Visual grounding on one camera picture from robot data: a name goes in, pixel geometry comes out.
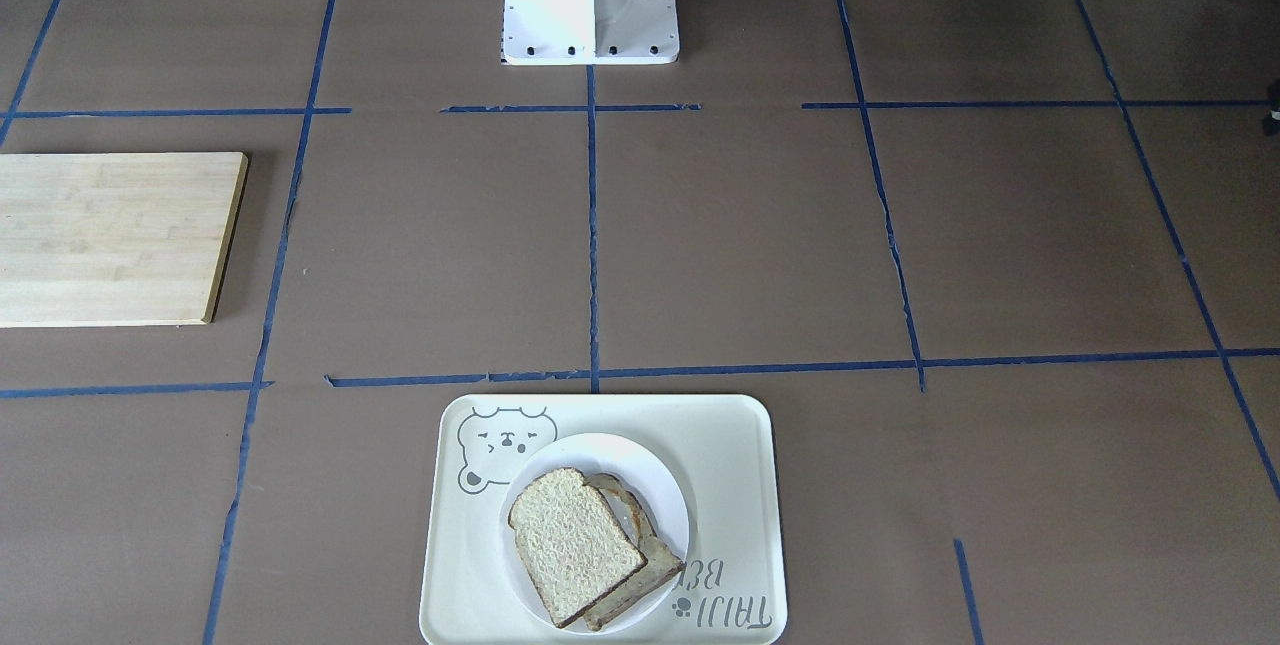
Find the bamboo cutting board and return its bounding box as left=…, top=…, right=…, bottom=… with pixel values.
left=1, top=152, right=250, bottom=329

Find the bread slice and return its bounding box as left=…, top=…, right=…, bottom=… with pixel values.
left=582, top=474, right=684, bottom=632
left=507, top=468, right=648, bottom=628

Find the white round plate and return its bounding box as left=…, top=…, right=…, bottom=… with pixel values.
left=497, top=434, right=691, bottom=640

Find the cream bear tray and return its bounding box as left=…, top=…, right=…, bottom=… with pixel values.
left=419, top=394, right=788, bottom=644

